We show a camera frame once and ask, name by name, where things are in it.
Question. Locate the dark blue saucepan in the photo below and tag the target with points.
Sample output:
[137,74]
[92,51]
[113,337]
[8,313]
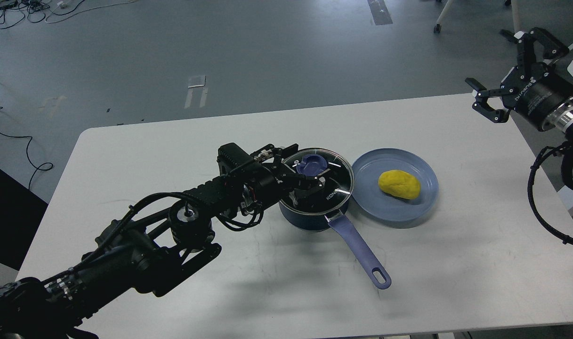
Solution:
[338,221]

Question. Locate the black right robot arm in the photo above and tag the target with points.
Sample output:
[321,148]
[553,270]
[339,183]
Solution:
[488,103]

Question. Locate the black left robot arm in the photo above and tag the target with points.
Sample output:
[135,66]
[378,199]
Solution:
[162,240]

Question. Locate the black box at left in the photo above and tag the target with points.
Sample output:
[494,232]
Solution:
[21,212]

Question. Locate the blue plate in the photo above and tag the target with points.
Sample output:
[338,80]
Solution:
[367,169]

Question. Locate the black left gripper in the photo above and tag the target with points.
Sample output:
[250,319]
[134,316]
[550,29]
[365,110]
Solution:
[253,182]

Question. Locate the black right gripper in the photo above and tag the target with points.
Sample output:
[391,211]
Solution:
[538,96]

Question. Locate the glass pot lid blue knob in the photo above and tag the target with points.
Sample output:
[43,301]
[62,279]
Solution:
[310,162]

